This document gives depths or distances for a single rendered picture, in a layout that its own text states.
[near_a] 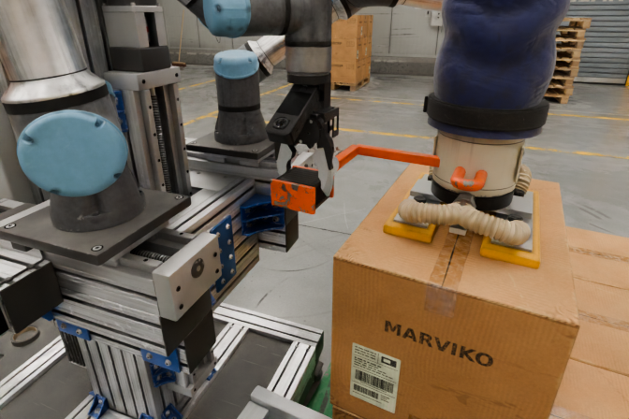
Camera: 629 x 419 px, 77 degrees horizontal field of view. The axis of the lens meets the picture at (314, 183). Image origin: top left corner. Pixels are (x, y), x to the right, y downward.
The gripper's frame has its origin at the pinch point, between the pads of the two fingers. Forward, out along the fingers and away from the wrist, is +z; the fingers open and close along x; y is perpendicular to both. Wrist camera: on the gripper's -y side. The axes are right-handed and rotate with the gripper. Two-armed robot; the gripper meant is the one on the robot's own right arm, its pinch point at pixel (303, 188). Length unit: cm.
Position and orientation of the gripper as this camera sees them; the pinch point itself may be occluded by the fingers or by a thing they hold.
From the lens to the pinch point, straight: 71.8
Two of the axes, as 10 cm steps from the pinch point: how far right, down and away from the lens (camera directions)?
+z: 0.0, 9.2, 3.9
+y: 4.6, -3.5, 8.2
